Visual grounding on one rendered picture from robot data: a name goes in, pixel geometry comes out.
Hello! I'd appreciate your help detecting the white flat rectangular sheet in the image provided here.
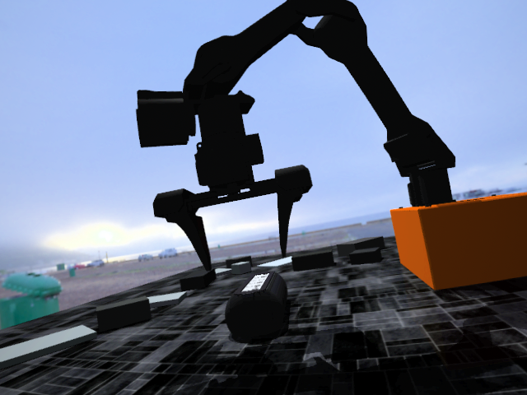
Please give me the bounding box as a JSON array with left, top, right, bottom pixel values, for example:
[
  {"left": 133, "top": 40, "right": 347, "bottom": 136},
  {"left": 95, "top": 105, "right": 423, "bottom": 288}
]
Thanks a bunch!
[{"left": 257, "top": 256, "right": 292, "bottom": 267}]

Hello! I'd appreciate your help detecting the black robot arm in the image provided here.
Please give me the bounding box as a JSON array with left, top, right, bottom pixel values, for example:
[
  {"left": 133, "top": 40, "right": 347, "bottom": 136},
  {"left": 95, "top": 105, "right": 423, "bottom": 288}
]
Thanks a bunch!
[{"left": 136, "top": 0, "right": 456, "bottom": 207}]

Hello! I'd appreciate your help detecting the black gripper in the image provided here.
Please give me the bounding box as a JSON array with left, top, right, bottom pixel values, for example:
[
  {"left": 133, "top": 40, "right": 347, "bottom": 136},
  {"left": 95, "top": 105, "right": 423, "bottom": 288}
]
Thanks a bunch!
[{"left": 153, "top": 132, "right": 313, "bottom": 272}]

